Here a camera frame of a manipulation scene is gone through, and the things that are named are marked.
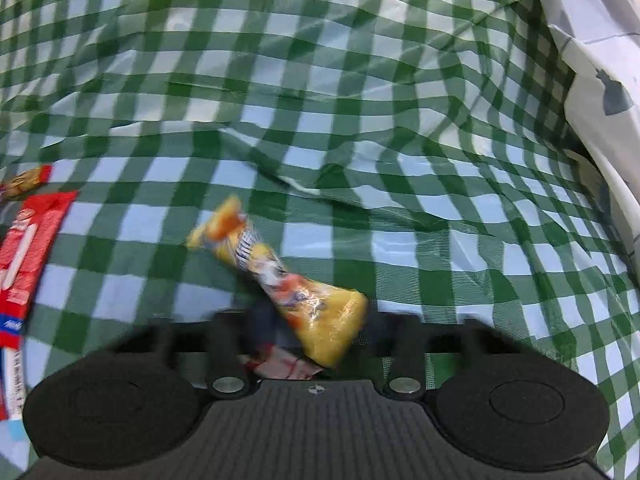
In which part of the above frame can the small orange-red snack packet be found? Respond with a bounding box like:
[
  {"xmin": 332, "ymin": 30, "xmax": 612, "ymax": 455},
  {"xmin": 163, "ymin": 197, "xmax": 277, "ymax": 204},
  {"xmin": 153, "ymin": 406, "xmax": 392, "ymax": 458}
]
[{"xmin": 0, "ymin": 166, "xmax": 52, "ymax": 202}]

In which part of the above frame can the yellow snack packet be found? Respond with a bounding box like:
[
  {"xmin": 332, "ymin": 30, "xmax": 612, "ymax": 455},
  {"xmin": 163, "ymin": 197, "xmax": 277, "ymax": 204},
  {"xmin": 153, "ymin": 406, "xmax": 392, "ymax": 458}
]
[{"xmin": 186, "ymin": 196, "xmax": 370, "ymax": 368}]

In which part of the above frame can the red white snack wrapper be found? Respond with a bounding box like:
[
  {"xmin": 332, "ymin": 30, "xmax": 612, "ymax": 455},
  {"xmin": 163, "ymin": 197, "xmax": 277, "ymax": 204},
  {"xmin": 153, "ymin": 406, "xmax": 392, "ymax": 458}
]
[{"xmin": 240, "ymin": 344, "xmax": 324, "ymax": 380}]

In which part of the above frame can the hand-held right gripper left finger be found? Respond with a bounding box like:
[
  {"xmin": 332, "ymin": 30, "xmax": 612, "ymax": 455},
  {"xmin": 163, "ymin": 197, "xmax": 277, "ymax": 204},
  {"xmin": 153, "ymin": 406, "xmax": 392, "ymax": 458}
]
[{"xmin": 114, "ymin": 307, "xmax": 262, "ymax": 399}]

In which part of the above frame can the white printed cloth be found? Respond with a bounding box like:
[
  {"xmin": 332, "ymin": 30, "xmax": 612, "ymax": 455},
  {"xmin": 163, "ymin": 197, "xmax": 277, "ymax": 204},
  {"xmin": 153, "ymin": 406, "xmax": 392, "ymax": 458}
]
[{"xmin": 527, "ymin": 0, "xmax": 640, "ymax": 293}]

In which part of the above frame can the red white-striped snack packet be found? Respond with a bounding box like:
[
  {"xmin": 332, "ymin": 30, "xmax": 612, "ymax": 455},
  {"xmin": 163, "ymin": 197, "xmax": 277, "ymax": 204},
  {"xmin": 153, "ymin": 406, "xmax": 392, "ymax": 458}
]
[{"xmin": 0, "ymin": 191, "xmax": 80, "ymax": 421}]

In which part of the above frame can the green checked cloth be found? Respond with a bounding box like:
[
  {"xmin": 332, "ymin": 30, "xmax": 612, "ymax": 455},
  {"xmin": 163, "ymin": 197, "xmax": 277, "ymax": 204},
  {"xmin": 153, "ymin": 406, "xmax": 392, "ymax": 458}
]
[{"xmin": 0, "ymin": 0, "xmax": 640, "ymax": 480}]

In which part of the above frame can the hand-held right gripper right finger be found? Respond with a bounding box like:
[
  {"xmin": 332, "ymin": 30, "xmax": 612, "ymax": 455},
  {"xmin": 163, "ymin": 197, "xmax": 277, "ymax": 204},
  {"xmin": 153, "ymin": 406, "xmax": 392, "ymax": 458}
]
[{"xmin": 364, "ymin": 310, "xmax": 502, "ymax": 397}]

